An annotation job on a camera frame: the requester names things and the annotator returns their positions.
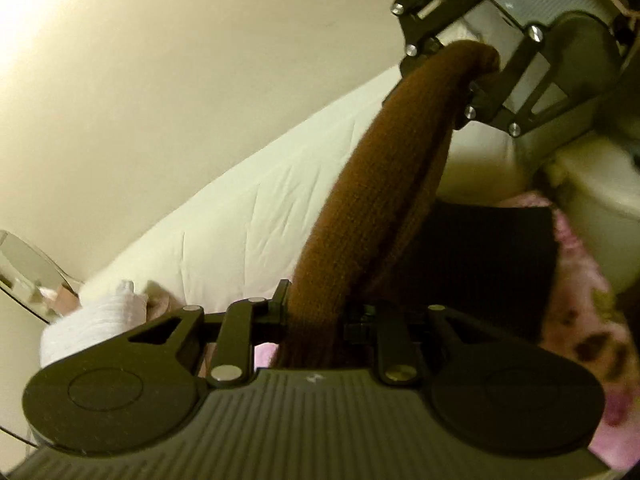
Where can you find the pink floral bed blanket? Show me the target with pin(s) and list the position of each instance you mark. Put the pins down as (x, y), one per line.
(583, 324)

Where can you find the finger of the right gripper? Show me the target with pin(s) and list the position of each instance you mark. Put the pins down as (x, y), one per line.
(552, 70)

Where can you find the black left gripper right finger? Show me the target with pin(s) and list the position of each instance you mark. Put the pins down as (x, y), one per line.
(394, 345)

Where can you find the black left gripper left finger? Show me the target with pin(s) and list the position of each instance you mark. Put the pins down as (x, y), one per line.
(236, 333)

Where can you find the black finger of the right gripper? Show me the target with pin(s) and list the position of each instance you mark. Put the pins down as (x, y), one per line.
(421, 21)

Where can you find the cream wardrobe with drawers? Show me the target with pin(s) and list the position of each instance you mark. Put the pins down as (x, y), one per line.
(30, 281)

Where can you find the black folded garment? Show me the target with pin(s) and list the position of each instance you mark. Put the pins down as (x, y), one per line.
(494, 264)

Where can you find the brown knit sweater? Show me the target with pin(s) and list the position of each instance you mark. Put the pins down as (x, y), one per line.
(376, 206)

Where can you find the white rolled quilt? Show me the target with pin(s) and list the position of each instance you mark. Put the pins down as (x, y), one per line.
(92, 323)

